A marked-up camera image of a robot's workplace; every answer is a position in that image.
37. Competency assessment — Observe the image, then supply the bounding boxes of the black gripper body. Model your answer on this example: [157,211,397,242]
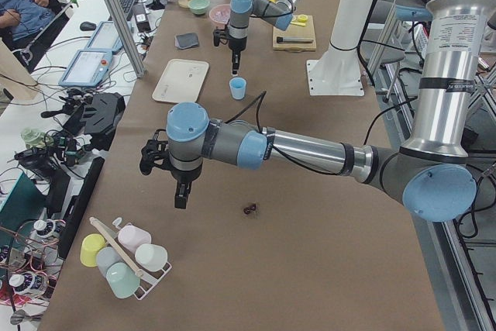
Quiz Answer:
[169,153,203,185]
[228,36,247,52]

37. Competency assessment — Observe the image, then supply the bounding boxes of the aluminium frame post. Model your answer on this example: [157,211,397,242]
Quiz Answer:
[104,0,145,78]

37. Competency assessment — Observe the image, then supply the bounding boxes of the yellow plastic cup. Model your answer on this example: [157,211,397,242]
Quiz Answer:
[80,233,106,267]

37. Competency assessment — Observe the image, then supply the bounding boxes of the pink bowl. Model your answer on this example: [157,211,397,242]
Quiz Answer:
[208,4,231,29]

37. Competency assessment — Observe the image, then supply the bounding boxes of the wooden rack handle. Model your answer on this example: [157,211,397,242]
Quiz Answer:
[89,216,144,278]

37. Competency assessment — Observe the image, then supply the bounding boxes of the white plastic cup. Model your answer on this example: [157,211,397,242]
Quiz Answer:
[135,243,168,272]

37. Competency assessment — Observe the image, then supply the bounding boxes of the lemon slice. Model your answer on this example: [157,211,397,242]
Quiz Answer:
[296,14,308,22]

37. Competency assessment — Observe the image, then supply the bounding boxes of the dark cherries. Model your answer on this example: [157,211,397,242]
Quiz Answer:
[243,203,257,215]

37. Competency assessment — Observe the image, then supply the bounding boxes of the wooden cutting board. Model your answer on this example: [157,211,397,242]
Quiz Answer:
[272,15,317,52]

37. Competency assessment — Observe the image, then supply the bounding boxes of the blue teach pendant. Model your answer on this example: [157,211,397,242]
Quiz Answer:
[86,21,122,53]
[59,48,113,88]

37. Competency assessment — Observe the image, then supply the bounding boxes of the light blue plastic cup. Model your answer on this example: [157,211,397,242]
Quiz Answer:
[229,77,246,100]

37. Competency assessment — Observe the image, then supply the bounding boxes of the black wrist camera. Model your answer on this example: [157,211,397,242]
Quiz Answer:
[212,29,229,47]
[139,129,171,175]

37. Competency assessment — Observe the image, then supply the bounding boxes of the cream rabbit tray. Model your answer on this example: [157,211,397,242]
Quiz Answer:
[152,59,209,104]

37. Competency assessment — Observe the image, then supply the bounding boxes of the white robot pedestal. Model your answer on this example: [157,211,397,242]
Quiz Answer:
[307,0,373,96]

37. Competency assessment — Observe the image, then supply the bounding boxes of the pile of clear ice cubes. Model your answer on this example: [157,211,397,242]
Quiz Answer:
[212,9,230,24]

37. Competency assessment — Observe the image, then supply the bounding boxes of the white wire cup rack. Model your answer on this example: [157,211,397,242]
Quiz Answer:
[88,217,172,301]

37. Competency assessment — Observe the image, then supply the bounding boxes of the green plastic cup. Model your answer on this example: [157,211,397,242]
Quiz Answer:
[105,262,140,298]

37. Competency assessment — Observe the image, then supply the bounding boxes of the dark grey folded cloth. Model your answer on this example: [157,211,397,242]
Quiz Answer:
[174,33,199,50]

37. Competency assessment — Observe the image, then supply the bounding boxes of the grey plastic cup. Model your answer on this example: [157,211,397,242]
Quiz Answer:
[96,247,120,277]

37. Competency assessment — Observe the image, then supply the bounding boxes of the mint green bowl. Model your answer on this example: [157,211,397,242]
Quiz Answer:
[188,0,210,16]

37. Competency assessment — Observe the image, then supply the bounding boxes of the pink plastic cup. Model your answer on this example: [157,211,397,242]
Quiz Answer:
[117,225,152,254]

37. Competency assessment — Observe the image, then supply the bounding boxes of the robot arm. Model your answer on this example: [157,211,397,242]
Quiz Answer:
[163,22,491,228]
[214,0,300,75]

